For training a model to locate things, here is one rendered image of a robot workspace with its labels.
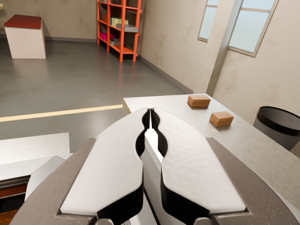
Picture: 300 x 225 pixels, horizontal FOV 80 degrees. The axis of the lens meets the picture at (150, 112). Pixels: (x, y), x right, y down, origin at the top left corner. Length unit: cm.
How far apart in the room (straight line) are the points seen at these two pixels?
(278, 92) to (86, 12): 690
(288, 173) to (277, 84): 213
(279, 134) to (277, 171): 155
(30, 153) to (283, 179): 119
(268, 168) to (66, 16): 774
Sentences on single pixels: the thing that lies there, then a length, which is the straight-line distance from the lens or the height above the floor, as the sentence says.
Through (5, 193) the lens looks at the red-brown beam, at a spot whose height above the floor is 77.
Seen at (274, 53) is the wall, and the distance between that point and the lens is 297.
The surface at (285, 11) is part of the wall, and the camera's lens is 301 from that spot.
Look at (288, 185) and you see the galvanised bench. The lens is 84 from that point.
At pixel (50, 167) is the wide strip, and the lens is 94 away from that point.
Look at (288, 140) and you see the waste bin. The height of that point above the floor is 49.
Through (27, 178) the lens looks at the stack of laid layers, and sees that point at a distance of 95.
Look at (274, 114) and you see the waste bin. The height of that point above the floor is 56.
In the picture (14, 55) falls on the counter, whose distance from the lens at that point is 571.
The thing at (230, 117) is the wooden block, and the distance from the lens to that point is 99.
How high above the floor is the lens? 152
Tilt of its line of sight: 30 degrees down
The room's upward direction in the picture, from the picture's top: 9 degrees clockwise
